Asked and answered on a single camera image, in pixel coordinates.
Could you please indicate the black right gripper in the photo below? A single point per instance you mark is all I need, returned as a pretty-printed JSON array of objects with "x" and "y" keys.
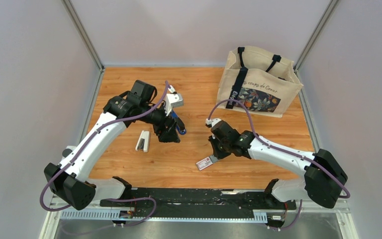
[{"x": 218, "y": 155}]

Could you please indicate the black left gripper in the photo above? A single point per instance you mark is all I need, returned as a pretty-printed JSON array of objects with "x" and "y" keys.
[{"x": 170, "y": 134}]

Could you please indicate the blue stapler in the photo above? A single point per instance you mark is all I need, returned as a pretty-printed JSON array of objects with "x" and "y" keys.
[{"x": 181, "y": 129}]

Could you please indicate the red white staple box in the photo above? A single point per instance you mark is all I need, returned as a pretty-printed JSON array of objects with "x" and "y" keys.
[{"x": 206, "y": 162}]

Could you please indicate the white stapler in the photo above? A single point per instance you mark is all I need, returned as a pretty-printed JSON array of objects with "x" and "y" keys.
[{"x": 143, "y": 141}]

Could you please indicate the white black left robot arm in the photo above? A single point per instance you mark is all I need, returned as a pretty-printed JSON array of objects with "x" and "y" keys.
[{"x": 70, "y": 178}]

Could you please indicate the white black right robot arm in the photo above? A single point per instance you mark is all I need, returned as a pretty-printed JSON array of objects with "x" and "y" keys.
[{"x": 320, "y": 177}]

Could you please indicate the beige floral tote bag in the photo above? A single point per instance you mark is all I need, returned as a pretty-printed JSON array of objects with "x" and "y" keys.
[{"x": 259, "y": 81}]

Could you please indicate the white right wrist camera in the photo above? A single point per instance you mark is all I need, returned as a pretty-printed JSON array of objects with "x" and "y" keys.
[{"x": 209, "y": 123}]

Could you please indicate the aluminium frame rail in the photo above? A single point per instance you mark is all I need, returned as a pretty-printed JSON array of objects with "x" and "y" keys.
[{"x": 270, "y": 219}]

